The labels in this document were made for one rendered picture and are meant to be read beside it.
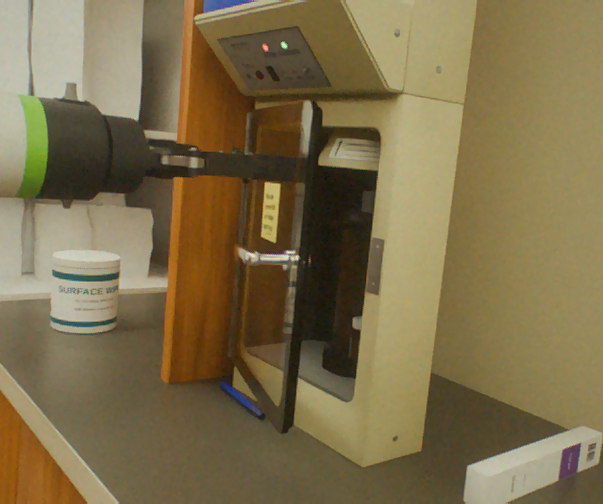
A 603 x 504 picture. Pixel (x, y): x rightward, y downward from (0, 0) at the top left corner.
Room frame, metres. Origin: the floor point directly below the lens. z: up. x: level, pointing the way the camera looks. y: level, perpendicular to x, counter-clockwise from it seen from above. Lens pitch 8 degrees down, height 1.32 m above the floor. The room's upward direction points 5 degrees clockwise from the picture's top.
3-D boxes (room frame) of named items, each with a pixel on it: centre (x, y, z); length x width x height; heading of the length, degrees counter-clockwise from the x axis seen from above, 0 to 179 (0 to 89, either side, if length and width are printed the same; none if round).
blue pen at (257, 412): (0.99, 0.07, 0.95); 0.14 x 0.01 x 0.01; 32
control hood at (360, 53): (0.89, 0.04, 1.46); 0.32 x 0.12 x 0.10; 38
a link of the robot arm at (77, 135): (0.63, 0.23, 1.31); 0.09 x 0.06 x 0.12; 38
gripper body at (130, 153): (0.68, 0.17, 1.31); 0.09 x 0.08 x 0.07; 128
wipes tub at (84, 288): (1.34, 0.43, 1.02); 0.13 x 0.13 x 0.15
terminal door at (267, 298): (0.90, 0.05, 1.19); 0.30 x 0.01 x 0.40; 18
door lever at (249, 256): (0.82, 0.05, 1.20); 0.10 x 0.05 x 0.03; 18
